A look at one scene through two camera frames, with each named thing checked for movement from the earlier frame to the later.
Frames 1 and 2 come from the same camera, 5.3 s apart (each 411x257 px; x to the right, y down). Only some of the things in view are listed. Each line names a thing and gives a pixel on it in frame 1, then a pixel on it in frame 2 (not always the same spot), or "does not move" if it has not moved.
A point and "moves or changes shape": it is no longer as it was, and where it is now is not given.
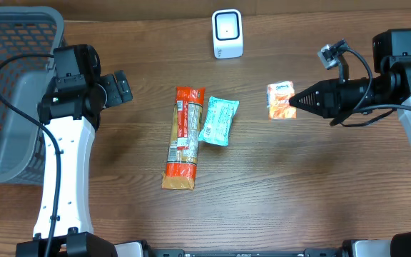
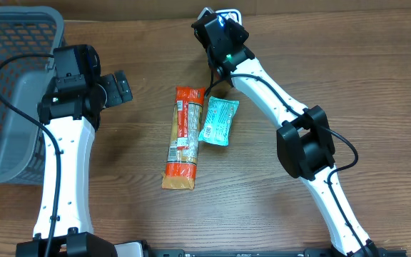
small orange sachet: (277, 100) moves or changes shape
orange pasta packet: (181, 166) does not move
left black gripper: (118, 88) does not move
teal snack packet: (218, 122) does not move
